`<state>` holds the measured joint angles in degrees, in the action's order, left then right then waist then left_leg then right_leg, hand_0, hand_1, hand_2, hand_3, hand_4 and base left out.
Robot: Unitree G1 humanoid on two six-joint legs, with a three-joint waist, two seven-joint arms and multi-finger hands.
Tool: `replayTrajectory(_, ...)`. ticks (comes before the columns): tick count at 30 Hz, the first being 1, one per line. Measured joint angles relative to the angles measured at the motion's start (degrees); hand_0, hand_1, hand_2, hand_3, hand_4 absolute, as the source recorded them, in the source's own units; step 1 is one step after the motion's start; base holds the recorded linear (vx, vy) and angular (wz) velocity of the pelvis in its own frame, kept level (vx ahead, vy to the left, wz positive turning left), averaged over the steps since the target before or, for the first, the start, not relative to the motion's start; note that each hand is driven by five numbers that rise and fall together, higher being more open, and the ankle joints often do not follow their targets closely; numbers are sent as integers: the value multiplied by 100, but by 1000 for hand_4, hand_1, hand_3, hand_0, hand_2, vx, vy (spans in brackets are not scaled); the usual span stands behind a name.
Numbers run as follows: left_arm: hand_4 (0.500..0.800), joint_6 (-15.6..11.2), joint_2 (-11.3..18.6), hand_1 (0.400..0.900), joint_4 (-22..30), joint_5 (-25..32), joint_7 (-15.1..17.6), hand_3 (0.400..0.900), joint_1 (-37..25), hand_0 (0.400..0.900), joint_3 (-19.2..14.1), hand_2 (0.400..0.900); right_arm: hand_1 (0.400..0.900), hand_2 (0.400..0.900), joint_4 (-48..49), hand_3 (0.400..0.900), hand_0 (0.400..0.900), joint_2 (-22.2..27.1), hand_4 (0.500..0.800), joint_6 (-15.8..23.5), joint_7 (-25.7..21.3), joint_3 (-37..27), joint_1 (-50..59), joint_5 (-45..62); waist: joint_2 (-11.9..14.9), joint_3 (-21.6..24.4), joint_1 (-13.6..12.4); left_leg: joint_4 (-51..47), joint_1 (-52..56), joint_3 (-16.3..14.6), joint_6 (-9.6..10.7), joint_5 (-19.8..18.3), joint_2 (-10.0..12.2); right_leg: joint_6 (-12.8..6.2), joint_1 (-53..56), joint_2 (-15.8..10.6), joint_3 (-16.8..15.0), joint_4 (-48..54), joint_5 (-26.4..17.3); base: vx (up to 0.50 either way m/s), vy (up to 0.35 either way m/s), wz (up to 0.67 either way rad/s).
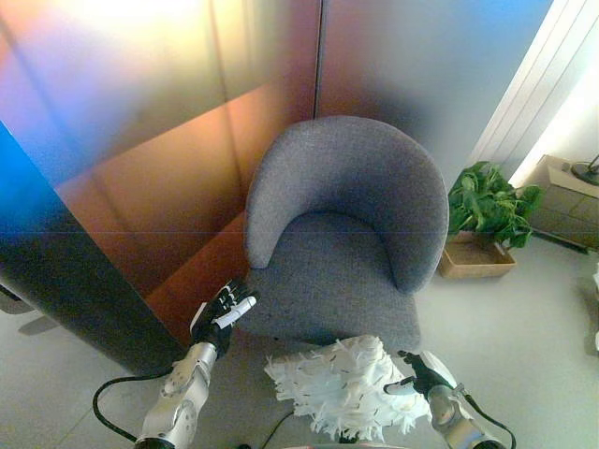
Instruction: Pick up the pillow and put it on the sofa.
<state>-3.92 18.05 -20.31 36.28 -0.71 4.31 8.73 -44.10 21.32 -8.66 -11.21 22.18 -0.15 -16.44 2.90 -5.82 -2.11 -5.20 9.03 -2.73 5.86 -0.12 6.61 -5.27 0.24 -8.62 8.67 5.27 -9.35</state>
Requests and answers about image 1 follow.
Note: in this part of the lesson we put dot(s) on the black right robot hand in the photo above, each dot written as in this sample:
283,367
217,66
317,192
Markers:
423,374

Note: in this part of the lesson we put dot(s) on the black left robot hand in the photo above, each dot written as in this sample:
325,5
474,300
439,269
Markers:
223,306

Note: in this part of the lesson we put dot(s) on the dark lamp base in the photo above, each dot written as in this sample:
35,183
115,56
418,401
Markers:
585,169

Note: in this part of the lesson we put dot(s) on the white feather duster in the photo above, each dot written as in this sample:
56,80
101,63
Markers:
341,383

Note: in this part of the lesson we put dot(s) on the green leafy potted plant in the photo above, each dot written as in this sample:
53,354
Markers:
486,201

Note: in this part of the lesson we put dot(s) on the beige low cabinet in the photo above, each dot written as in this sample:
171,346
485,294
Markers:
561,210

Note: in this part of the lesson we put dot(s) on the grey fabric tub armchair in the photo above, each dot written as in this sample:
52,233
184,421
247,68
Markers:
346,210

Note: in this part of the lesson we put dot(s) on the dark curved partition panel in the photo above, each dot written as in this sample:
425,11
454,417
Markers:
79,280

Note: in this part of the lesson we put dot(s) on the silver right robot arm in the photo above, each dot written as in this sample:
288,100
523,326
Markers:
461,416

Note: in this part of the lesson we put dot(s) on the grey furniture foot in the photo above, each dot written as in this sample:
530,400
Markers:
11,301

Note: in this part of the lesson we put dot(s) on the shallow wooden planter box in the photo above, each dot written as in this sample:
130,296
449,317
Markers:
472,259

